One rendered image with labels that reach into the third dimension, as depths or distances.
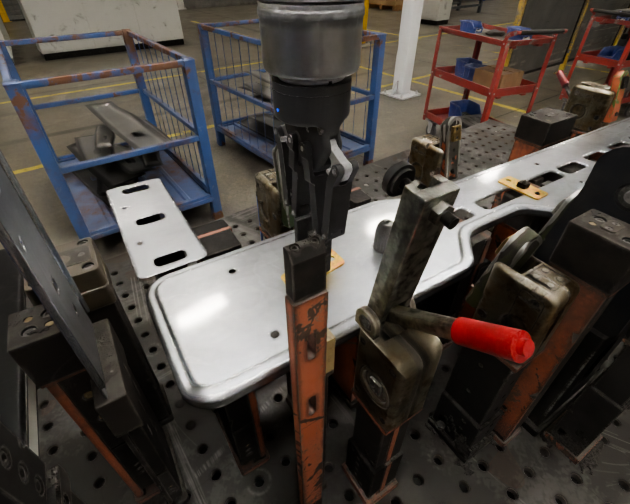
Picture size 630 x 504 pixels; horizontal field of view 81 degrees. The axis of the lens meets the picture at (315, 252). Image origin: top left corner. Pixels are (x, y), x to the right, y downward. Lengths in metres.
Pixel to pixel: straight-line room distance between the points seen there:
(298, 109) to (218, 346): 0.27
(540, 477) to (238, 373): 0.53
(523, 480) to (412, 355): 0.42
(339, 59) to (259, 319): 0.29
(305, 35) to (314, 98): 0.05
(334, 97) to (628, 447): 0.75
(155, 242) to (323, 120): 0.36
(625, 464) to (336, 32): 0.77
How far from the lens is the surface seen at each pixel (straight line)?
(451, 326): 0.31
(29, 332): 0.42
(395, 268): 0.31
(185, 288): 0.52
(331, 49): 0.34
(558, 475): 0.78
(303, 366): 0.32
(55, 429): 0.84
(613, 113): 1.35
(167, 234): 0.63
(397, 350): 0.37
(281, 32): 0.34
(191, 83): 2.16
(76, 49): 8.17
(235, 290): 0.50
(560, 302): 0.46
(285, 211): 0.61
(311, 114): 0.35
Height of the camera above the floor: 1.34
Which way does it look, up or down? 39 degrees down
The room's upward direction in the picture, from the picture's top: straight up
